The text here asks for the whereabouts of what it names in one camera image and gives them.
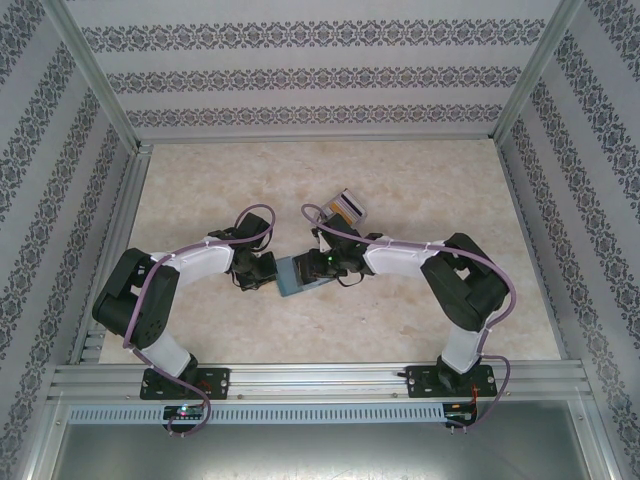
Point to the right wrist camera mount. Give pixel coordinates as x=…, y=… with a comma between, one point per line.
x=324, y=244

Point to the aluminium mounting rail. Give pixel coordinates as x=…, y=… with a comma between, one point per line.
x=320, y=382

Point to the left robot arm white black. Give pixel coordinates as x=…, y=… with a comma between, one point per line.
x=205, y=265

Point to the aluminium side rail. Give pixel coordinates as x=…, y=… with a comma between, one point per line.
x=125, y=200

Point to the aluminium frame post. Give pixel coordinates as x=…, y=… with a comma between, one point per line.
x=532, y=75
x=97, y=75

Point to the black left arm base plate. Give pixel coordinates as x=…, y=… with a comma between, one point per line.
x=220, y=382

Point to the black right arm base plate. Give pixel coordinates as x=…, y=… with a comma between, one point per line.
x=420, y=382

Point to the small striped box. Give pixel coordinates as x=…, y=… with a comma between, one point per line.
x=345, y=202

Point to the teal card holder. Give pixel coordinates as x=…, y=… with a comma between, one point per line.
x=287, y=275

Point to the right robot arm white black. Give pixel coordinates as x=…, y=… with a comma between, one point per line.
x=390, y=262

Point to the metal sheet panel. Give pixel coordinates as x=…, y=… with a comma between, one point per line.
x=320, y=455

